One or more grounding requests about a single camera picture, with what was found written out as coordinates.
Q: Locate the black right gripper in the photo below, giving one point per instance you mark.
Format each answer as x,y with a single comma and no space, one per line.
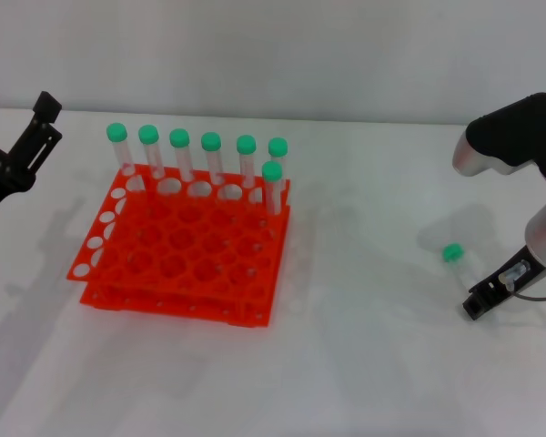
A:
530,268

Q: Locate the orange plastic test tube rack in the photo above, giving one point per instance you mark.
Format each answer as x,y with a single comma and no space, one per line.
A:
182,255

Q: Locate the green-capped clear test tube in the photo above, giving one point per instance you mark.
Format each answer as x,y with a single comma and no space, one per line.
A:
271,170
246,144
453,253
277,146
179,137
148,134
116,131
210,141

